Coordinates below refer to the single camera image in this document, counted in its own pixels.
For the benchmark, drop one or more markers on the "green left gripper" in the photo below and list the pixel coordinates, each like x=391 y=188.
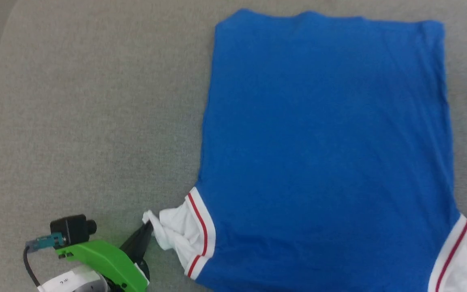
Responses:
x=103 y=257

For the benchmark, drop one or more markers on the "blue shirt with white sleeves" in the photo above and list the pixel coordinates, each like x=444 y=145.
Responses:
x=326 y=142

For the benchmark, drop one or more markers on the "grey fabric sofa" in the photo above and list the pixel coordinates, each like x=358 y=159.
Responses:
x=75 y=121

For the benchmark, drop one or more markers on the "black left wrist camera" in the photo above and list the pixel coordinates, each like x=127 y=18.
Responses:
x=71 y=229

